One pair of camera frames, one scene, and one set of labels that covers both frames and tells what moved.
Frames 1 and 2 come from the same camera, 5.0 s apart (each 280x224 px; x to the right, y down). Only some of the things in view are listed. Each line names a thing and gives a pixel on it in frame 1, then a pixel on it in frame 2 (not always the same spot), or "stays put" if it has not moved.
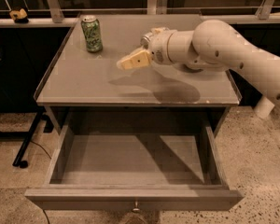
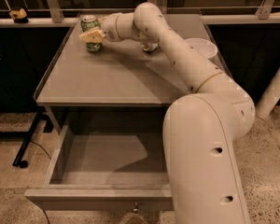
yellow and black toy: (20, 16) stays put
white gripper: (159, 47) → (108, 27)
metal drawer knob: (136, 208) stays put
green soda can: (91, 27) stays put
